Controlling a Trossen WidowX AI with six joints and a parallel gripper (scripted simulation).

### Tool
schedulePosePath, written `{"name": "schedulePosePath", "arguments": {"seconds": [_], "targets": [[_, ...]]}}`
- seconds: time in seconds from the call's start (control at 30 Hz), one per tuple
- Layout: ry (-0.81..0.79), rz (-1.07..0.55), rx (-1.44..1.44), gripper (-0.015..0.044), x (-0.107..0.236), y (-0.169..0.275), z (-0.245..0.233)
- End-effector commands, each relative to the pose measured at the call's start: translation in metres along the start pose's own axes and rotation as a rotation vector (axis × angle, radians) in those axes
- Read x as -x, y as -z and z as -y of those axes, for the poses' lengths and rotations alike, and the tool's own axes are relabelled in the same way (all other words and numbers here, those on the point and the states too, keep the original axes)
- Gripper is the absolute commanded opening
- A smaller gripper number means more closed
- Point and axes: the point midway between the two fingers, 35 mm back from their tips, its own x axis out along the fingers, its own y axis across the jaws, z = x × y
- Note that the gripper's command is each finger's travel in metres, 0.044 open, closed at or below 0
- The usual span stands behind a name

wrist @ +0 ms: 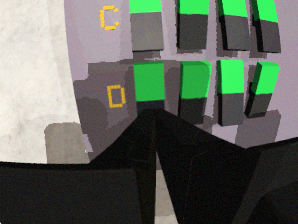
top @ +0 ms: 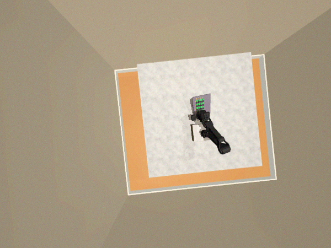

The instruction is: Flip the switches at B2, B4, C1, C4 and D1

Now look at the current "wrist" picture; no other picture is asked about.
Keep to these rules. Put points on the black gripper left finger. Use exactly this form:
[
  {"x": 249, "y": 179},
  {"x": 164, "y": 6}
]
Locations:
[{"x": 118, "y": 187}]

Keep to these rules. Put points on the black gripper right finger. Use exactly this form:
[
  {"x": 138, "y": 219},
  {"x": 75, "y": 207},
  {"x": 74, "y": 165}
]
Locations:
[{"x": 212, "y": 181}]

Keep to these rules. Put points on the grey switch panel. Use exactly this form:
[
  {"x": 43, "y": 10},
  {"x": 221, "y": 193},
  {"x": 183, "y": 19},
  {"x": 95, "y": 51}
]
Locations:
[{"x": 229, "y": 67}]

